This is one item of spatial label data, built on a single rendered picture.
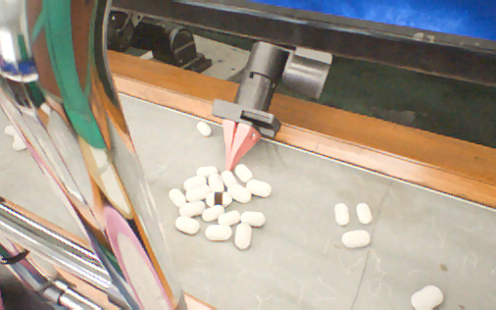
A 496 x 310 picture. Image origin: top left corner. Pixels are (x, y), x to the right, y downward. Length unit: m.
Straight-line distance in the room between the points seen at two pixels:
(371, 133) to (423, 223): 0.17
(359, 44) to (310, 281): 0.31
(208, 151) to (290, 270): 0.25
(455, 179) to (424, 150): 0.06
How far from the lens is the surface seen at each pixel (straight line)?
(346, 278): 0.43
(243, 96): 0.49
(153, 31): 1.26
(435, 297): 0.44
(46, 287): 0.34
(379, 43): 0.17
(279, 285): 0.42
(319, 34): 0.17
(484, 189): 0.59
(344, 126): 0.59
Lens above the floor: 1.12
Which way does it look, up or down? 43 degrees down
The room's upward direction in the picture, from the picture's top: straight up
